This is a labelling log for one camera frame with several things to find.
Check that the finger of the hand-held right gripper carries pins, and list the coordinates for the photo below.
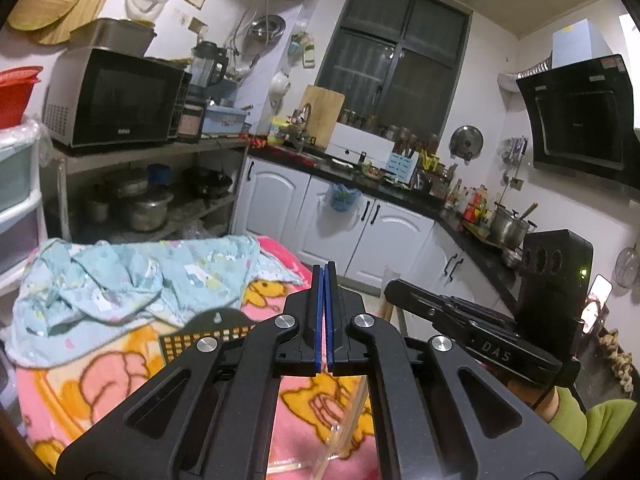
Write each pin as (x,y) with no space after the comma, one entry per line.
(420,302)

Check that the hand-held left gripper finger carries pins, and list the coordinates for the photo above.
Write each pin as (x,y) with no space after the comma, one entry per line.
(330,320)
(319,320)

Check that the wooden chopstick pair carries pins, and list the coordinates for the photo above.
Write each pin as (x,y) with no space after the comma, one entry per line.
(350,417)
(392,317)

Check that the person's right forearm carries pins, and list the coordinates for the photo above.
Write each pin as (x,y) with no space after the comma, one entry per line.
(600,430)

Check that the hanging kitchen utensils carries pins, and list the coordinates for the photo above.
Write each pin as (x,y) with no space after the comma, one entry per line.
(515,157)

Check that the smartphone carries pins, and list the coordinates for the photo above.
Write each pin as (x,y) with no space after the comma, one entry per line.
(597,302)

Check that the white kitchen cabinets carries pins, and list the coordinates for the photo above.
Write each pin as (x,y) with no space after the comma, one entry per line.
(390,240)

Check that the black kitchen countertop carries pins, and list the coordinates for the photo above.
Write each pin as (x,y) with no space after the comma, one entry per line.
(470,247)

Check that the glass pot lid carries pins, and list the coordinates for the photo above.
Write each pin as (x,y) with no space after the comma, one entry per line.
(627,267)

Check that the steel stockpot with ladle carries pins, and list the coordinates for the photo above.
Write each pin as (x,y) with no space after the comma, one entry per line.
(507,225)

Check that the group of condiment bottles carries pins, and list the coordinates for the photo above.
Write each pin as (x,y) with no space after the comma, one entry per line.
(470,202)

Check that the light blue knife block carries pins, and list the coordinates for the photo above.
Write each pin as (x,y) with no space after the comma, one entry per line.
(401,169)

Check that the small bowl with food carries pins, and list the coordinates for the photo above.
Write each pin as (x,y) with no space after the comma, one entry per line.
(372,172)

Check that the steel pot lid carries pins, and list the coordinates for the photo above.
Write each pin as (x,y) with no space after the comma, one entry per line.
(466,142)

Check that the white box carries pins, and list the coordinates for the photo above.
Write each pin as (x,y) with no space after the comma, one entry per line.
(360,145)

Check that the row of spice jars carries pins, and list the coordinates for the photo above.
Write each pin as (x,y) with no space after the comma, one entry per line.
(390,130)

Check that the dark wok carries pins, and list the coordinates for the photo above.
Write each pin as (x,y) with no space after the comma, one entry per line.
(210,182)

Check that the black range hood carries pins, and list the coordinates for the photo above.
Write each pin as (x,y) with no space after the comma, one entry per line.
(580,110)

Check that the metal kitchen faucet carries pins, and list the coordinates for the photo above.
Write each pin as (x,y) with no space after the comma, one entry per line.
(302,125)

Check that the light blue printed cloth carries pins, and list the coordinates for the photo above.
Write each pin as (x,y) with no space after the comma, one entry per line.
(125,285)

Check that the large steel pot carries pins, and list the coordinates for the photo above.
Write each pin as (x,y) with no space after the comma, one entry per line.
(147,212)

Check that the wooden cutting board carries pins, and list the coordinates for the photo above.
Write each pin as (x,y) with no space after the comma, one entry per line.
(322,115)

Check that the small blue pot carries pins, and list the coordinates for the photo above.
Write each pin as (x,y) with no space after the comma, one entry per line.
(159,176)

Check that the blue plastic dish box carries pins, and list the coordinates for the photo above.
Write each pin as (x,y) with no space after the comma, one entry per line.
(227,120)

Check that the pink printed blanket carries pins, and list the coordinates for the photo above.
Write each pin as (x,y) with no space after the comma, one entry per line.
(100,375)

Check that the white kettle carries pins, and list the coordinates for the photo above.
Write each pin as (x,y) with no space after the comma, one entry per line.
(279,89)

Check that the steel pot with lid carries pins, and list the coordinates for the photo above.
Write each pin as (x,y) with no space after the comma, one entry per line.
(127,182)

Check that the metal shelf rack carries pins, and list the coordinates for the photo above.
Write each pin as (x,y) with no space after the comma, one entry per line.
(150,149)

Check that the small steel pot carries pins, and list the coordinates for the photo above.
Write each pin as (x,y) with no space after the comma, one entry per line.
(97,209)

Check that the dark framed window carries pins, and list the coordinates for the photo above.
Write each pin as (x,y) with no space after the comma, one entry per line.
(395,55)

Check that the blender with dark jug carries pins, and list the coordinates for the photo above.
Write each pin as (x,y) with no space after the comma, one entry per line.
(207,67)

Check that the black microwave oven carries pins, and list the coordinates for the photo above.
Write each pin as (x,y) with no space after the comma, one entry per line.
(120,100)

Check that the steel bowl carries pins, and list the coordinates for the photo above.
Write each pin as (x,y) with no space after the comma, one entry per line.
(267,27)

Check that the white plastic drawer tower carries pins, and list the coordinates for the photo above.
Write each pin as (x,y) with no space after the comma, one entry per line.
(17,175)

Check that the grey plastic container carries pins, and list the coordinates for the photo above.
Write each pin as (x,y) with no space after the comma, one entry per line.
(112,37)

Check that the red plastic basin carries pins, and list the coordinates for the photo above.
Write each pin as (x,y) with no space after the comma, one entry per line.
(15,97)

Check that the round wooden board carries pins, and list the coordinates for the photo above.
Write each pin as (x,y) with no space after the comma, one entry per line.
(97,0)

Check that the silver exhaust duct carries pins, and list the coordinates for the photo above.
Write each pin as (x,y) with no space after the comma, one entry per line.
(525,72)

